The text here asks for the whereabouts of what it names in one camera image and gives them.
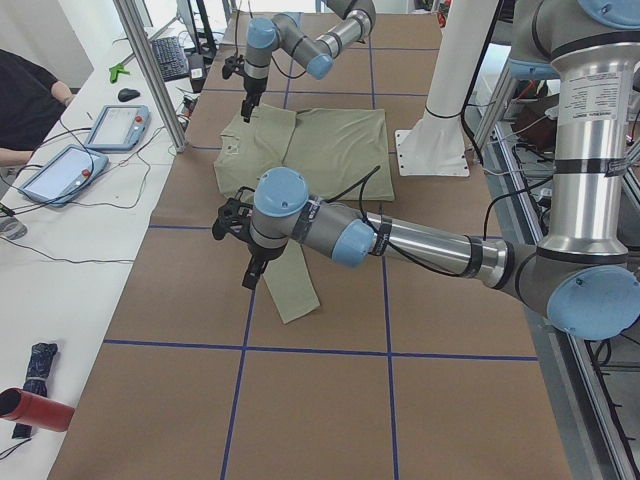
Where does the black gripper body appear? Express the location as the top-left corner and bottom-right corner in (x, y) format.
(244, 76), (267, 100)
(248, 239), (286, 264)

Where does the olive green long-sleeve shirt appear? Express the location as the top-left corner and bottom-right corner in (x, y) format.
(214, 105), (395, 323)

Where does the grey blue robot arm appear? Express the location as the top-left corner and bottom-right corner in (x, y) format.
(241, 0), (376, 122)
(240, 1), (639, 341)

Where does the black power adapter box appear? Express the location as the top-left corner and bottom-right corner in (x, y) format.
(187, 53), (207, 93)

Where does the black keyboard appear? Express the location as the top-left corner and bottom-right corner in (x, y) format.
(151, 36), (189, 81)

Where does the black computer mouse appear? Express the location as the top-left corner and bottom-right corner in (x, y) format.
(117, 88), (141, 103)

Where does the upper teach pendant tablet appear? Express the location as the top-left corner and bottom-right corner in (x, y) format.
(84, 105), (150, 153)

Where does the teach pendant tablet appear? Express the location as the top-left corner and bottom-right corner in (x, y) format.
(19, 145), (109, 207)
(84, 105), (150, 153)

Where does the green plastic clamp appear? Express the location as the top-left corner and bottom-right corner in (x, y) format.
(109, 63), (130, 84)

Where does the lower teach pendant tablet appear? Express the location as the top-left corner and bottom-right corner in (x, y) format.
(19, 145), (109, 207)

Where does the person in black shirt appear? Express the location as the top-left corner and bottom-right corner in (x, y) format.
(1, 50), (75, 167)

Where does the dark blue folded umbrella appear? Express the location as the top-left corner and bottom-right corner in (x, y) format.
(12, 342), (58, 439)

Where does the red cylinder tube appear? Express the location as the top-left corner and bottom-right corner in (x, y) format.
(1, 388), (75, 432)

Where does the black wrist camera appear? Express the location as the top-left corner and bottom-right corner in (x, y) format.
(212, 186), (255, 244)
(221, 54), (246, 80)

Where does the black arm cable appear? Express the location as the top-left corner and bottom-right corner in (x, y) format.
(232, 0), (321, 80)
(327, 164), (494, 277)

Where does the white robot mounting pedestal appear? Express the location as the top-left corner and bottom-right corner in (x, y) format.
(396, 0), (500, 177)

